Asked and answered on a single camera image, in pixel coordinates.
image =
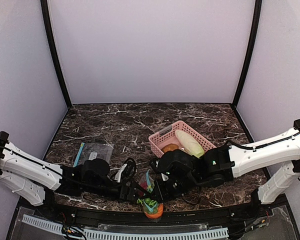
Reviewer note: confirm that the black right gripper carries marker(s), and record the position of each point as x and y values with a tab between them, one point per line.
159	189

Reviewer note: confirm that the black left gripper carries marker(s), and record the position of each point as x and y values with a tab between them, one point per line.
127	192

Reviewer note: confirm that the green grape bunch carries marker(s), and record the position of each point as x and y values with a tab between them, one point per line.
148	203

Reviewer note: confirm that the clear zip bag blue zipper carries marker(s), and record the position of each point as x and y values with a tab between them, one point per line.
149	179

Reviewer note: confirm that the orange persimmon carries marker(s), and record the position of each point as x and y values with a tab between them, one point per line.
156	213

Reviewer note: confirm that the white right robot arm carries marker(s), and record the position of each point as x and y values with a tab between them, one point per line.
225	163

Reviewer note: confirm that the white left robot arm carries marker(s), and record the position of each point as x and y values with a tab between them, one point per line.
37	180

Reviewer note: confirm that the flat clear zip bag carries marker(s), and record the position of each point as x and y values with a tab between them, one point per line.
91	151

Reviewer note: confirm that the brown potato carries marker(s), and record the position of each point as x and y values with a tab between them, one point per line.
170	147

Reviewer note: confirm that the white radish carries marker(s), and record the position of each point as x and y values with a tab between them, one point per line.
189	143

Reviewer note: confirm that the pink perforated plastic basket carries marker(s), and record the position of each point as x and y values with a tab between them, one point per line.
167	136

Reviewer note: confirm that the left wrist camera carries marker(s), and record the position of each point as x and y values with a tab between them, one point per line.
127	171

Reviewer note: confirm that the white slotted cable duct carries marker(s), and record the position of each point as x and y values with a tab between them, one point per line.
126	232

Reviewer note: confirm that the black front rail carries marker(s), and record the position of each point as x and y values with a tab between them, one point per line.
225	216

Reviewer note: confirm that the black right frame post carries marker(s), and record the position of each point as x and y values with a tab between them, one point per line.
249	52

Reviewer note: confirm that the black frame post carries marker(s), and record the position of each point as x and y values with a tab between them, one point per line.
249	52
53	52

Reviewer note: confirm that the black left frame post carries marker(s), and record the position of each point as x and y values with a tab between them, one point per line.
53	52

